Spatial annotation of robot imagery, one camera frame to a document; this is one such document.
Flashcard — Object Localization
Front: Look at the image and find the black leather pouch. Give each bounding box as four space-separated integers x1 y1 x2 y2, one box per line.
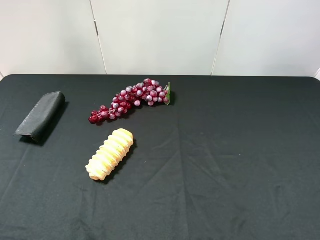
14 91 66 144

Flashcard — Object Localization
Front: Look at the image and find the red artificial grape bunch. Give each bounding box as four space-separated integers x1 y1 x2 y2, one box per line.
88 78 171 125

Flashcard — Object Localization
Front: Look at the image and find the yellow ridged bread roll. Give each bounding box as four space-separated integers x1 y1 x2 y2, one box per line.
85 128 134 181

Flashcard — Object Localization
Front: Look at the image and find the black tablecloth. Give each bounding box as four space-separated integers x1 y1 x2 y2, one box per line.
0 75 320 240

